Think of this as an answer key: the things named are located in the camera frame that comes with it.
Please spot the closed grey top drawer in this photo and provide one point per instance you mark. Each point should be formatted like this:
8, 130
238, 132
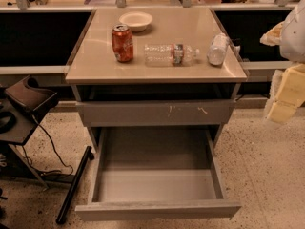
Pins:
154, 113

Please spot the grey drawer cabinet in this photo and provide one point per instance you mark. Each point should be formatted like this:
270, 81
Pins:
169, 81

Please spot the white paper bowl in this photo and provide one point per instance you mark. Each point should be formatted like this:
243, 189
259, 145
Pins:
137, 21

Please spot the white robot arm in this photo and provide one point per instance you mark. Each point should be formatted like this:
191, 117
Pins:
292, 45

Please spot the black stand leg bar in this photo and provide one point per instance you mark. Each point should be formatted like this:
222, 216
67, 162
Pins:
62, 216

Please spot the clear plastic water bottle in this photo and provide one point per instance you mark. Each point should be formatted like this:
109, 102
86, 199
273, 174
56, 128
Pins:
166, 55

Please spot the orange soda can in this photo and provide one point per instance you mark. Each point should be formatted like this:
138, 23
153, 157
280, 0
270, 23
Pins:
122, 44

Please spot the dark side stand tray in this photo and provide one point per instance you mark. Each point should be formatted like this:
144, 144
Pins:
29, 104

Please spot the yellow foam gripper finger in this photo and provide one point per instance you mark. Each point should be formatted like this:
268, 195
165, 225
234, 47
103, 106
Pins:
287, 93
273, 36

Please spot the open grey middle drawer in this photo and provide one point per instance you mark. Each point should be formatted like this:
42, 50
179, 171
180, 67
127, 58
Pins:
156, 173

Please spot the small clear plastic bottle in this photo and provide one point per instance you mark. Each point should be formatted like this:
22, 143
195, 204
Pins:
218, 49

